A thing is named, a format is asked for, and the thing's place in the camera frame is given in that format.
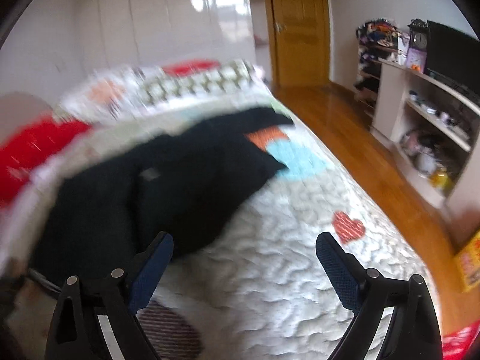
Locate green cloud pattern pillow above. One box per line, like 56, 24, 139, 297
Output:
139, 59, 256, 106

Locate heart patterned quilted bedspread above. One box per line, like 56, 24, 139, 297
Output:
1, 95, 430, 359

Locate wooden door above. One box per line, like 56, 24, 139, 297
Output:
264, 0, 330, 88

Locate black pants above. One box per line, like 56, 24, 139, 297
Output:
29, 107, 292, 285

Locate floral white pillow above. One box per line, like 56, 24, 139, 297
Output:
54, 66, 146, 125

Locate black television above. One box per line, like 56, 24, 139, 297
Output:
425, 21, 479, 96

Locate long red bolster pillow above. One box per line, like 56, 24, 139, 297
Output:
1, 114, 91, 208

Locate white glossy wardrobe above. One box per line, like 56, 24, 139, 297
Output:
74, 0, 256, 72

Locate yellow box on floor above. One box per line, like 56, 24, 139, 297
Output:
455, 232, 480, 292

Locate white tv shelf unit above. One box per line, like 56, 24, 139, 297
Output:
370, 59, 479, 248

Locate red cloth on floor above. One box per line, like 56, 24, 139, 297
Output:
442, 321, 479, 360

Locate black desk clock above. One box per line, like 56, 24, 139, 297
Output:
406, 19, 428, 73

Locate shoe rack with clutter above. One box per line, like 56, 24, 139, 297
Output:
354, 18, 409, 115

